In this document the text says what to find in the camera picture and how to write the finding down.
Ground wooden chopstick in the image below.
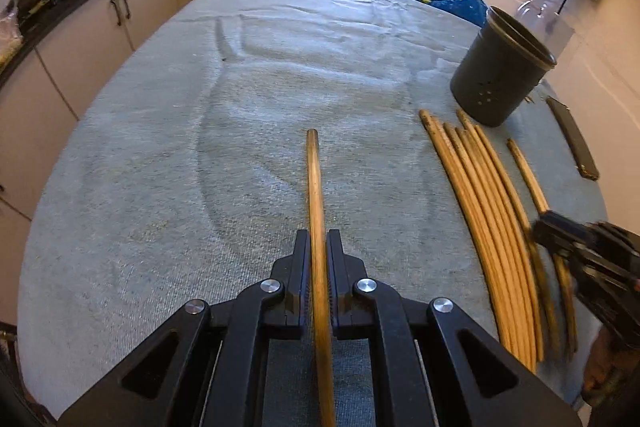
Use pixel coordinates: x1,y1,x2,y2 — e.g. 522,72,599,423
506,138,578,360
444,122,538,371
425,117,537,369
454,127,538,371
419,109,530,364
473,124,562,359
306,129,336,426
456,109,546,362

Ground dark grey utensil holder cup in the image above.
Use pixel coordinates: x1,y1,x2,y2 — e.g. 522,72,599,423
450,5,556,128

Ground beige lower kitchen cabinets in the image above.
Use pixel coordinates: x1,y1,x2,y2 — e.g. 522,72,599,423
1,0,192,324

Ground black smartphone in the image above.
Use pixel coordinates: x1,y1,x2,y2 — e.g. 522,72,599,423
546,96,600,181

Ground grey towel table cover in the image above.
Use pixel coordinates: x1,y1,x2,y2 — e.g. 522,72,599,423
15,0,610,427

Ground clear glass pitcher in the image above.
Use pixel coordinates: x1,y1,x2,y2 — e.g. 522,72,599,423
515,0,575,60

